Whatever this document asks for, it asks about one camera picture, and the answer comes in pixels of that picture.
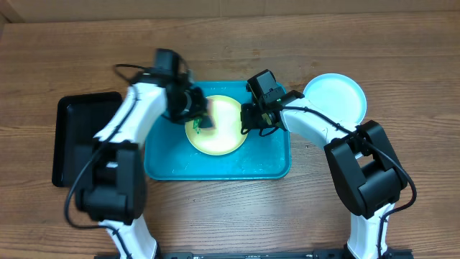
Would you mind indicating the green rimmed yellow plate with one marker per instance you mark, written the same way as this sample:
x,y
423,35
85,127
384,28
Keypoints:
x,y
225,135

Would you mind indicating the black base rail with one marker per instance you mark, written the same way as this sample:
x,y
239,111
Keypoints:
x,y
269,254

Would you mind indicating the teal plastic tray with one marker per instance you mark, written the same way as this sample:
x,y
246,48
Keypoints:
x,y
169,156

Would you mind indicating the black rectangular water tray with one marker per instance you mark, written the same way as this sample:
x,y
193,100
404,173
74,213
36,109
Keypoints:
x,y
79,118

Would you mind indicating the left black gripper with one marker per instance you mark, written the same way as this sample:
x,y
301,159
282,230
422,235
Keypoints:
x,y
195,109

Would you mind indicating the black pink sponge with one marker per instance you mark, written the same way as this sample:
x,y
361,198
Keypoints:
x,y
207,120

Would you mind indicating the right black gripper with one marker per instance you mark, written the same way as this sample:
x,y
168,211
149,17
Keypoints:
x,y
251,123

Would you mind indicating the light blue plate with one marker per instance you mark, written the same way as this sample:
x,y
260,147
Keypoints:
x,y
338,95

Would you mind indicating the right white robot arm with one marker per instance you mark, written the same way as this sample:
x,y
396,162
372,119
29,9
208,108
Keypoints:
x,y
366,172

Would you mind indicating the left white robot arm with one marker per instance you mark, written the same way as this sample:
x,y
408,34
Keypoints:
x,y
111,186

